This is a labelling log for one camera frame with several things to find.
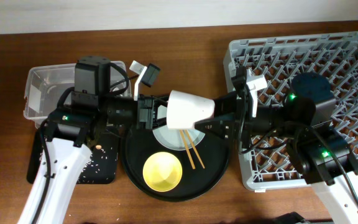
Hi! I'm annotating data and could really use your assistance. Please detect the wooden chopstick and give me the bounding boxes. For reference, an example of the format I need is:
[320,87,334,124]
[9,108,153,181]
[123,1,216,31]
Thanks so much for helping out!
[184,130,205,169]
[180,130,195,170]

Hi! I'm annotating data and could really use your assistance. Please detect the food scraps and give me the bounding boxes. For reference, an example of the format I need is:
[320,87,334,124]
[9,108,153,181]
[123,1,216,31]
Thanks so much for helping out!
[77,143,118,184]

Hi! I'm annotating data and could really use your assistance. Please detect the clear plastic bin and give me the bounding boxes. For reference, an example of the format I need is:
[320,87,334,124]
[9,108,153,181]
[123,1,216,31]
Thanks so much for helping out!
[24,57,131,128]

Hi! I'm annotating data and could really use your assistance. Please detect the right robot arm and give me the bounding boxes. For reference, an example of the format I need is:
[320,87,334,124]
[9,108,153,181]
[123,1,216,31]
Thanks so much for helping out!
[195,72,358,223]

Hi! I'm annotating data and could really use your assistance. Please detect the light grey plate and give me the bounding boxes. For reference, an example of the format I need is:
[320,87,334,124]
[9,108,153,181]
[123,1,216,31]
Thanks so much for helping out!
[152,126,205,151]

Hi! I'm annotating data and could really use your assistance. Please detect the grey dishwasher rack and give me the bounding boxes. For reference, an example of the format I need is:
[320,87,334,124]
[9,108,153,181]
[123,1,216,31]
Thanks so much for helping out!
[223,32,358,191]

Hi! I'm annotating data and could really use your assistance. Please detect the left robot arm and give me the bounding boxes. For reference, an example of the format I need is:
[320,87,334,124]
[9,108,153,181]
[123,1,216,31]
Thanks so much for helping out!
[19,56,167,223]

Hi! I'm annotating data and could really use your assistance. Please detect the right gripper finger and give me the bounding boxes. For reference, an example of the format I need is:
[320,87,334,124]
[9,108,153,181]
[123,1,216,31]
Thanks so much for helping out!
[214,91,237,116]
[195,113,236,139]

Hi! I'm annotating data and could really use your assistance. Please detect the right wooden chopstick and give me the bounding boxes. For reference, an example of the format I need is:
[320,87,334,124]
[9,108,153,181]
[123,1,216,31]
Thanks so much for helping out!
[184,130,205,169]

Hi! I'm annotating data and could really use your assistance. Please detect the round black tray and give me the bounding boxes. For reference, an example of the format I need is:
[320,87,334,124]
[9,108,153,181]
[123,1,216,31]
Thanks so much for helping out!
[119,128,230,202]

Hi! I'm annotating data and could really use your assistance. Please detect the pink cup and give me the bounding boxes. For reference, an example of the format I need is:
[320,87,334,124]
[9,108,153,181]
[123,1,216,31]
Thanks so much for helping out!
[166,90,215,129]

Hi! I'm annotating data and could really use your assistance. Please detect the yellow bowl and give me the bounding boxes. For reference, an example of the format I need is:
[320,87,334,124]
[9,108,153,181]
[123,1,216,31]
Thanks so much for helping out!
[142,152,183,192]

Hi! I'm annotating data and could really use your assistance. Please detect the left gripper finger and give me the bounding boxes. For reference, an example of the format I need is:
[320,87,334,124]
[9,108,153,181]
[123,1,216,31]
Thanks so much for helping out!
[152,117,167,129]
[151,96,168,108]

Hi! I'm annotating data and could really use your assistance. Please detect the left wooden chopstick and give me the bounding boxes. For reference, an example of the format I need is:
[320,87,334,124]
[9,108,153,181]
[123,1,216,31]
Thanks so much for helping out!
[180,130,195,170]

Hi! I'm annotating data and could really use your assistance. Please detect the black rectangular tray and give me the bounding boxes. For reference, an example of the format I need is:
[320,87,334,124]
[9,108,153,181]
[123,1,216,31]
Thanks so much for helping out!
[26,126,120,184]

